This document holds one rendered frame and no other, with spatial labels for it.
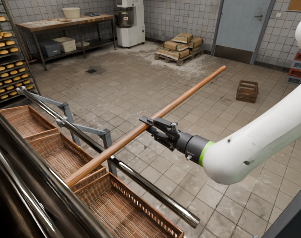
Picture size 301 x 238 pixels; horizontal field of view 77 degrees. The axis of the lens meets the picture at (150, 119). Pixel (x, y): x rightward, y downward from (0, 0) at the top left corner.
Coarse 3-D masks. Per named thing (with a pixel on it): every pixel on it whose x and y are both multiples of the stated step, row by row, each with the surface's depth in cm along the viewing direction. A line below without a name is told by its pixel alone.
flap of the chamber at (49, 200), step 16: (0, 128) 44; (0, 144) 40; (16, 160) 37; (0, 176) 34; (32, 176) 34; (0, 192) 32; (32, 192) 31; (48, 192) 31; (0, 208) 30; (16, 208) 30; (48, 208) 29; (64, 208) 29; (0, 224) 28; (16, 224) 28; (32, 224) 28; (64, 224) 27
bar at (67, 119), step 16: (32, 96) 104; (48, 112) 93; (64, 112) 142; (80, 128) 98; (80, 144) 164; (96, 144) 74; (112, 160) 68; (128, 176) 63; (160, 192) 57; (176, 208) 53; (192, 224) 50
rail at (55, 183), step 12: (0, 120) 43; (12, 132) 40; (24, 144) 37; (24, 156) 35; (36, 156) 34; (36, 168) 32; (48, 168) 32; (48, 180) 30; (60, 180) 30; (60, 192) 29; (72, 192) 29; (72, 204) 27; (84, 204) 27; (84, 216) 26; (84, 228) 25; (96, 228) 24
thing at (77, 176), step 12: (216, 72) 118; (204, 84) 107; (180, 96) 94; (168, 108) 86; (132, 132) 72; (120, 144) 68; (96, 156) 63; (108, 156) 64; (84, 168) 59; (72, 180) 56
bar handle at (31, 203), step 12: (0, 156) 30; (0, 168) 29; (12, 168) 29; (12, 180) 27; (24, 192) 25; (24, 204) 24; (36, 204) 24; (36, 216) 23; (48, 216) 23; (48, 228) 22
